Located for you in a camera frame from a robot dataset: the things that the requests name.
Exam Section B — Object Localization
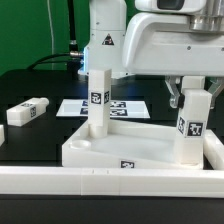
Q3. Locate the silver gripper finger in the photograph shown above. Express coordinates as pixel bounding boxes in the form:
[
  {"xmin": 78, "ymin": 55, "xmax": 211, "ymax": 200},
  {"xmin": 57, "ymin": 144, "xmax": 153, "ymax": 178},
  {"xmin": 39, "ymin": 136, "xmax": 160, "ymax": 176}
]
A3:
[
  {"xmin": 208, "ymin": 77, "xmax": 224, "ymax": 109},
  {"xmin": 165, "ymin": 76, "xmax": 185, "ymax": 108}
]

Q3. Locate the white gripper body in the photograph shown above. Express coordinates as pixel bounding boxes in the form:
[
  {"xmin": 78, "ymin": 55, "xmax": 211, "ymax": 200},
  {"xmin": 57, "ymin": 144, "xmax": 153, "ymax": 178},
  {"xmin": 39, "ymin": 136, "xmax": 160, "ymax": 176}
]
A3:
[{"xmin": 122, "ymin": 13, "xmax": 224, "ymax": 77}]

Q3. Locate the white desk top tray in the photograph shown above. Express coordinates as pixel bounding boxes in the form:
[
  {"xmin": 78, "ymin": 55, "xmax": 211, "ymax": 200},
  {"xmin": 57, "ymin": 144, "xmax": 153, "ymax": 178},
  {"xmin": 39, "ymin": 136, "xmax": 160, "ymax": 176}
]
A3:
[{"xmin": 62, "ymin": 120, "xmax": 203, "ymax": 170}]

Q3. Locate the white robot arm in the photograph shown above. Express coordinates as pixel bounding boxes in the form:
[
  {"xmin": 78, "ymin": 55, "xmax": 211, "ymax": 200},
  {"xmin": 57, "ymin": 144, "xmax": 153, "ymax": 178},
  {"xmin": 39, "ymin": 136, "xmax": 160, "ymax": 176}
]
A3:
[{"xmin": 79, "ymin": 0, "xmax": 224, "ymax": 108}]

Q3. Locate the white fiducial marker sheet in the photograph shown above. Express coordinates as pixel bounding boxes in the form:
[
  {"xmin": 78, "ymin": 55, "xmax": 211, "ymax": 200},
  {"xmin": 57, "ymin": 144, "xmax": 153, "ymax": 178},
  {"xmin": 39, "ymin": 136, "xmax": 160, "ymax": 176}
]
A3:
[{"xmin": 56, "ymin": 99, "xmax": 150, "ymax": 118}]

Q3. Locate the white front fence bar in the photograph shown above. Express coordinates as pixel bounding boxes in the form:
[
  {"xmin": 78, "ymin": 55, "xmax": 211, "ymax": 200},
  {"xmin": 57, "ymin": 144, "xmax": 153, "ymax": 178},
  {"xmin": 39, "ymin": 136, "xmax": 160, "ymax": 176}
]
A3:
[{"xmin": 0, "ymin": 166, "xmax": 224, "ymax": 198}]

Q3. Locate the white block left edge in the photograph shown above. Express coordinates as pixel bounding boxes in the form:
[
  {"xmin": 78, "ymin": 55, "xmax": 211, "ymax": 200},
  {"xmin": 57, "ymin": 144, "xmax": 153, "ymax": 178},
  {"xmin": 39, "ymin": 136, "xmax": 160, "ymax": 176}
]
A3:
[{"xmin": 0, "ymin": 125, "xmax": 5, "ymax": 146}]

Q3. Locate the white cable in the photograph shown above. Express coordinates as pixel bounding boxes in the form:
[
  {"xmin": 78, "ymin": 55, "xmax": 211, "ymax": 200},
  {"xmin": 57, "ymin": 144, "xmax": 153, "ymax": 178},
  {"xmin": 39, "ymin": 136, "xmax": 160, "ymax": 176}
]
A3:
[{"xmin": 46, "ymin": 0, "xmax": 56, "ymax": 70}]

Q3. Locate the black cable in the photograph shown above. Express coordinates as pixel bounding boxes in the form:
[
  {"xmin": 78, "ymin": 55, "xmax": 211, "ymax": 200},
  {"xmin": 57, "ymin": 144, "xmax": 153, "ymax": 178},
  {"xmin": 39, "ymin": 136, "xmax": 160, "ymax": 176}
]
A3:
[{"xmin": 27, "ymin": 50, "xmax": 85, "ymax": 70}]

